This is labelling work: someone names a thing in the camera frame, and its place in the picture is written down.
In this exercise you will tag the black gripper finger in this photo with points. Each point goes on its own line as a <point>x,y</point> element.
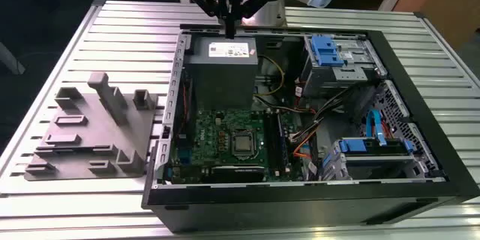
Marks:
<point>250,8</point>
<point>203,1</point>

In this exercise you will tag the black RAM slot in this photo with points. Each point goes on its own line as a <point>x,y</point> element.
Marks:
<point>267,138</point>
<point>277,138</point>

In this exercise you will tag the blue disk carrier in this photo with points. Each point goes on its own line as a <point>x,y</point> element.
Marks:
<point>325,51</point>
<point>357,145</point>

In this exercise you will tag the grey power supply unit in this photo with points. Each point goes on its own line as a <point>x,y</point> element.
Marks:
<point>222,82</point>

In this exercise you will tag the grey metal drive cage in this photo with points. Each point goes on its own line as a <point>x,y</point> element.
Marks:
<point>338,79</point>

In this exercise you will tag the green Dell motherboard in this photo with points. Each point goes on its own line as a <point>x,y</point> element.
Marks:
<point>210,127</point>

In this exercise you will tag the silver CPU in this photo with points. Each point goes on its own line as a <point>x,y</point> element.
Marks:
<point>243,143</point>

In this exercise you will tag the brown wooden cabinet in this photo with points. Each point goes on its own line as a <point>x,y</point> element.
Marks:
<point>450,4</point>

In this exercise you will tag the grey parts rack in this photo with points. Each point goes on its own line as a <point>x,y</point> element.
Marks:
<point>86,127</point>

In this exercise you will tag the grey chair leg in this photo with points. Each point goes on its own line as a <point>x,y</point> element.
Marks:
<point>11,60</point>

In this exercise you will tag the blue port connector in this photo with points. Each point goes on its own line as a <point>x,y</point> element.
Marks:
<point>185,158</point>

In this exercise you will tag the grey metal disk bay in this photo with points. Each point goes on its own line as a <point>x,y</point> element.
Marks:
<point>379,161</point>

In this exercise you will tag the black open PC case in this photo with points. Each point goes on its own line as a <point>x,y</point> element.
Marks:
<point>263,212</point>

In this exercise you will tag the small black intrusion switch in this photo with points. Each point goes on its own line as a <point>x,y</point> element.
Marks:
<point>167,133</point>

